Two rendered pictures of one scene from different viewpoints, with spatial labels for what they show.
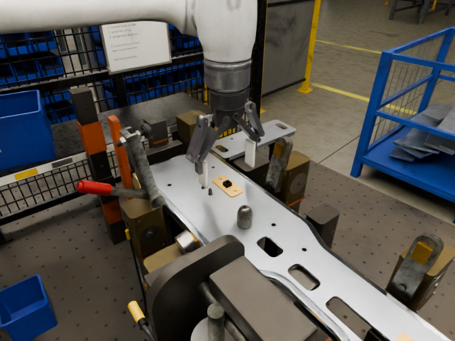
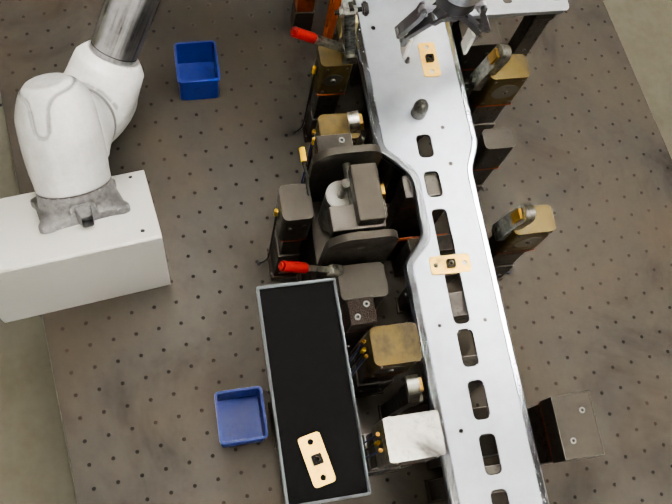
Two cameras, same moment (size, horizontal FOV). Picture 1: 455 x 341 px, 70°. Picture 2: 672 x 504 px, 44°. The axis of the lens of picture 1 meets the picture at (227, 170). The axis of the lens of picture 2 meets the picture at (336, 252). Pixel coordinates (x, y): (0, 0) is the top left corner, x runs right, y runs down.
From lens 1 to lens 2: 1.15 m
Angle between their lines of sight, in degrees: 36
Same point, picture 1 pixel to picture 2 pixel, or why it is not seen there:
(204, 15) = not seen: outside the picture
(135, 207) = (330, 54)
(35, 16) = not seen: outside the picture
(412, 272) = (507, 224)
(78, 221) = not seen: outside the picture
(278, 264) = (421, 164)
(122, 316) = (278, 120)
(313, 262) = (449, 177)
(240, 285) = (363, 178)
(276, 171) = (483, 73)
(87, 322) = (244, 108)
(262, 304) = (368, 193)
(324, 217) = (495, 143)
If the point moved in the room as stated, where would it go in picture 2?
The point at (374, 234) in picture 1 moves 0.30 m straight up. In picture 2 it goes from (589, 172) to (646, 117)
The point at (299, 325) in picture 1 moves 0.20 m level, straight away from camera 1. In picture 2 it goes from (378, 211) to (458, 150)
